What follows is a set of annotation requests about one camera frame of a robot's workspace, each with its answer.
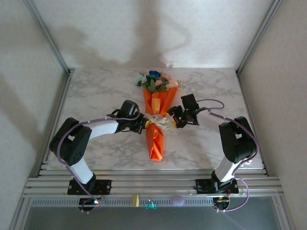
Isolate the white ribbon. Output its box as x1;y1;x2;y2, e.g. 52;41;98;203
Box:
143;114;175;131

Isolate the orange wrapping paper sheet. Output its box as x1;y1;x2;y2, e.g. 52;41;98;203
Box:
142;86;178;161

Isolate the artificial flower bouquet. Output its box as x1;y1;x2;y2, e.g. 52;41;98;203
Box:
135;70;183;94

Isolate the lavender oval pebble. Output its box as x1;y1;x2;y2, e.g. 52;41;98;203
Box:
170;195;185;207

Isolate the green binder clip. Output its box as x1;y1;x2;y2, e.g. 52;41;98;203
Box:
145;195;158;210

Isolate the black controller board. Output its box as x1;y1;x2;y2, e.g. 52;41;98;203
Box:
78;197;102;214
213;196;231;213

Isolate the aluminium rail base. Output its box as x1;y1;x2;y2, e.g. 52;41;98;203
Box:
21;168;285;198

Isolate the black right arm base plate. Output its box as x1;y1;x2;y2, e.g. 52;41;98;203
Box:
195;178;239;194

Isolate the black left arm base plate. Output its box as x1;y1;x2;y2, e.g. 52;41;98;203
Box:
67;179;112;196

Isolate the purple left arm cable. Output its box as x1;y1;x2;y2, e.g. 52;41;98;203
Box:
57;109;141;214

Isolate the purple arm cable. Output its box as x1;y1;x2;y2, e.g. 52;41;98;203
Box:
196;99;261;213
57;109;141;214

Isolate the slotted grey cable duct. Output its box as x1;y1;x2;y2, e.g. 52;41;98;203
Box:
31;198;214;207

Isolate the aluminium frame post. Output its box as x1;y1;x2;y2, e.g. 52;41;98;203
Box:
23;0;74;76
236;0;284;76

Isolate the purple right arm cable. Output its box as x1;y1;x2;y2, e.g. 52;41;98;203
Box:
196;99;261;213

